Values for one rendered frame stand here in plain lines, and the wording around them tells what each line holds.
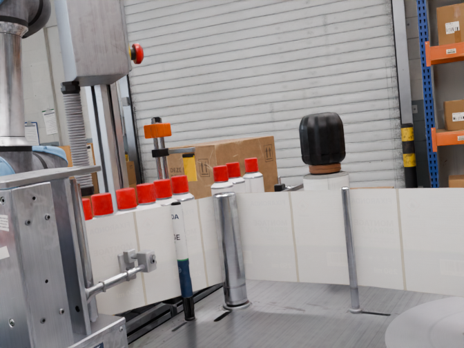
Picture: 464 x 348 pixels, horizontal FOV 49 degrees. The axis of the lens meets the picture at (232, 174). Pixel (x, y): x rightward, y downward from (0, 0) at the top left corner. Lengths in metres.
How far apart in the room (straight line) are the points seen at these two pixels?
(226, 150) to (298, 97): 3.79
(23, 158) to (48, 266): 0.68
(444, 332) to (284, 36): 4.88
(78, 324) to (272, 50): 4.94
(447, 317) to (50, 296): 0.50
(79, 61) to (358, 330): 0.62
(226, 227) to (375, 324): 0.26
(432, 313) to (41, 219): 0.52
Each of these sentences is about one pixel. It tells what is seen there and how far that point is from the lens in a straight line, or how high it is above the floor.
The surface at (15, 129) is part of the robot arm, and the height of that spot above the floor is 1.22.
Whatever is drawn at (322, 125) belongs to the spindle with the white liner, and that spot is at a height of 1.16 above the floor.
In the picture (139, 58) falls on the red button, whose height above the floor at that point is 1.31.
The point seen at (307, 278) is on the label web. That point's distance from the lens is 0.81.
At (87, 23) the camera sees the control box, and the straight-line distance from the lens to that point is 0.94.
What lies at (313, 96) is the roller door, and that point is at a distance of 5.33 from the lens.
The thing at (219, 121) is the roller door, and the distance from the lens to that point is 5.64.
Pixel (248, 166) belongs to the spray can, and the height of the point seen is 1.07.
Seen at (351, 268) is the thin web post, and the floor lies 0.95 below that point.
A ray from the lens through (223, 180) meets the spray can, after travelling 1.14.
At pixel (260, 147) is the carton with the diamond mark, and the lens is 1.74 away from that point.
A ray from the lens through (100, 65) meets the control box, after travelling 0.93.
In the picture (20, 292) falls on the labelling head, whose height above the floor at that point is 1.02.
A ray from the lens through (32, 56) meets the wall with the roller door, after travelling 7.20.
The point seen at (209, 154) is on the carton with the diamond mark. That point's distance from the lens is 1.60.
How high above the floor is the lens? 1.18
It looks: 6 degrees down
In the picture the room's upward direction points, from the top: 6 degrees counter-clockwise
